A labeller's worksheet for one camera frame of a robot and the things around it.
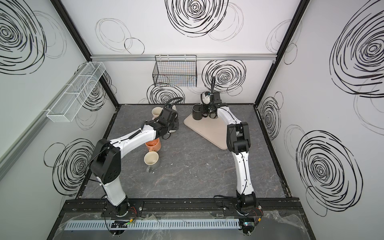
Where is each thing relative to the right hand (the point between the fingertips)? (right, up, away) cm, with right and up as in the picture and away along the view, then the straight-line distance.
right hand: (200, 107), depth 106 cm
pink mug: (-32, -3, -1) cm, 32 cm away
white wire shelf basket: (-67, 0, -33) cm, 75 cm away
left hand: (-15, -9, -15) cm, 24 cm away
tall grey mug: (-30, -31, -20) cm, 48 cm away
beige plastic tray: (+9, -15, -2) cm, 18 cm away
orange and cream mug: (-28, -24, -20) cm, 42 cm away
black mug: (-2, -3, -1) cm, 4 cm away
